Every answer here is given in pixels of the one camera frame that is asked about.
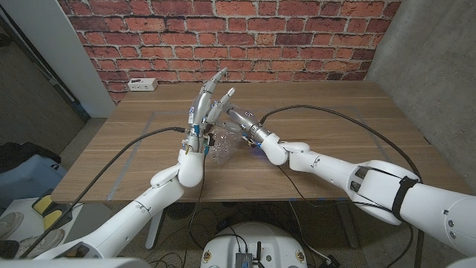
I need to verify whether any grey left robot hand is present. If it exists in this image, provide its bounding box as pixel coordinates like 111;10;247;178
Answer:
187;66;237;137

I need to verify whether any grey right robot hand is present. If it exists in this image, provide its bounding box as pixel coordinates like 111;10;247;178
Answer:
222;105;261;137

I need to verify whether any clear plastic wrap sheet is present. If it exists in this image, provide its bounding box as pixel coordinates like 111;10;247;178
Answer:
206;128;245;165

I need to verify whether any white power outlet box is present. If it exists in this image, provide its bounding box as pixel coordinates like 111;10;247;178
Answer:
127;77;159;92

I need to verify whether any red brick print backdrop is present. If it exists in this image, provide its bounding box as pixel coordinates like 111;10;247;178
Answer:
57;0;402;104

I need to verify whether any white robot torso base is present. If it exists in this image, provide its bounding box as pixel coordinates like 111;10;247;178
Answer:
200;221;309;268

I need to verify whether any white table leg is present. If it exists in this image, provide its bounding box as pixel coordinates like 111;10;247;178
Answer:
145;210;167;250

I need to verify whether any small grey electronics box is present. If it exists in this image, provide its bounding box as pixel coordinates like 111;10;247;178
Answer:
234;252;254;268

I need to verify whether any grey table leg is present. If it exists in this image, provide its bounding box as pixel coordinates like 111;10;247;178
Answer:
335;200;360;249

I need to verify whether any grey perforated panel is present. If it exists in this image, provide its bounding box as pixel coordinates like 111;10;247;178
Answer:
0;14;91;156

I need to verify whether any yellow and black device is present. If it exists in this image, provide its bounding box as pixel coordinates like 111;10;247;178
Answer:
31;193;74;234

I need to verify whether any black bag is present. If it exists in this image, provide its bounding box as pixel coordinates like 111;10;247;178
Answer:
0;141;62;174

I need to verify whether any blue-grey storage bin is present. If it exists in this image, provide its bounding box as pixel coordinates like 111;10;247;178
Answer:
0;153;68;210

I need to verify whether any white sneaker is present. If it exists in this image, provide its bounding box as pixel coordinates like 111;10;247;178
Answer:
13;228;65;260

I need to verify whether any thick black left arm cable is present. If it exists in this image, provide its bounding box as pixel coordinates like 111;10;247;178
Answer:
18;126;187;260

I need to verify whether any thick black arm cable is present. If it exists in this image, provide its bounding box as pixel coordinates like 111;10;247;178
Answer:
18;126;187;260
258;104;427;268

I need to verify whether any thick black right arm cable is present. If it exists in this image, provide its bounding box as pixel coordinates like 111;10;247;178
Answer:
258;104;427;268

